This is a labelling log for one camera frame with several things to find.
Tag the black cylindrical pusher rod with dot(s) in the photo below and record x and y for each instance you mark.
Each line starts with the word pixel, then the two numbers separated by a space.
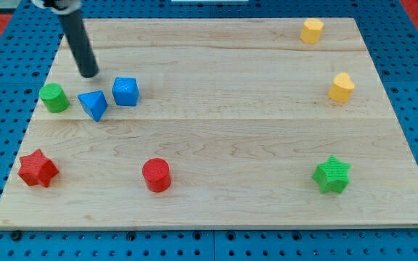
pixel 78 41

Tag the white rod mount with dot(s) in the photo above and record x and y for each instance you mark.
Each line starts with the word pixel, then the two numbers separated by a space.
pixel 59 7

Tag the green cylinder block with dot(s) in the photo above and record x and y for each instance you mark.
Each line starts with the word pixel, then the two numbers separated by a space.
pixel 54 98

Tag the blue triangle block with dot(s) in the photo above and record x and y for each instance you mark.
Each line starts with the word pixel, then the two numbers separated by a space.
pixel 94 104

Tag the blue cube block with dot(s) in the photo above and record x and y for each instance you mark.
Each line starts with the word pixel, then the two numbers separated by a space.
pixel 125 91

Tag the red star block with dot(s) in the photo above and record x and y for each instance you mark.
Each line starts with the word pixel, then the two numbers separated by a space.
pixel 37 169

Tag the light wooden board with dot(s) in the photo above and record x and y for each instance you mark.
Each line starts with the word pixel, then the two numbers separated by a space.
pixel 239 110

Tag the red cylinder block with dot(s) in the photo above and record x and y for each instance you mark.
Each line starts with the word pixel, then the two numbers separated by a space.
pixel 157 175

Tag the yellow hexagon block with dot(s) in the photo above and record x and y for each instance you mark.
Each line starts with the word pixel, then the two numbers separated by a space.
pixel 311 30

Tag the yellow heart block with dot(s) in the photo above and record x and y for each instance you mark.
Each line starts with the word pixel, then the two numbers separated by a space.
pixel 342 88

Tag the green star block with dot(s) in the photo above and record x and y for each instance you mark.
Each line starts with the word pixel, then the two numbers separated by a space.
pixel 332 175

